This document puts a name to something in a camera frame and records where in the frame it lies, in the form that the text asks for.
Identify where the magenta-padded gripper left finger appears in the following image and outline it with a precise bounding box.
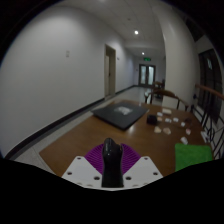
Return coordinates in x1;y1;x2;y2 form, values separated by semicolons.
61;143;105;189

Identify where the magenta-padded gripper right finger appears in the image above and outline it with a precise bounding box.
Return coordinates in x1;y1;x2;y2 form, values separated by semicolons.
121;143;164;190

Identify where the green mouse pad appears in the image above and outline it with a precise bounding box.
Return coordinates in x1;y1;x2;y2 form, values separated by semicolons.
174;142;214;173

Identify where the small black round container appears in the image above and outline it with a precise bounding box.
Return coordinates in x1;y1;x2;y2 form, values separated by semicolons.
146;114;159;126

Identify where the black closed laptop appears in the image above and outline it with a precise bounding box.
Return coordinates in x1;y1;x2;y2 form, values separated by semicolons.
91;101;150;131

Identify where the flat white power strip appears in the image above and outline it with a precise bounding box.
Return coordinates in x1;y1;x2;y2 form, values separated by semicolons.
200;130;210;144

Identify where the curved wooden chair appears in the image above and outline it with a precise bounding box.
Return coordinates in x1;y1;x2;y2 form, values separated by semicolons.
143;88;190;112

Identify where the glass double door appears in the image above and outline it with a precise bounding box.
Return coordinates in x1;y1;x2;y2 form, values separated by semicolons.
138;63;157;87

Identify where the black railing with wooden handrail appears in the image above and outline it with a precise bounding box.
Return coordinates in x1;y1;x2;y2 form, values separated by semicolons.
191;83;224;160

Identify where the brown wooden door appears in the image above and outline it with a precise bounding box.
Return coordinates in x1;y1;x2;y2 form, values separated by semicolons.
104;44;117;100

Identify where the dark framed window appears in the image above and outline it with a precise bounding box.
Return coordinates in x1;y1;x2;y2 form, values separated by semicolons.
198;49;223;124

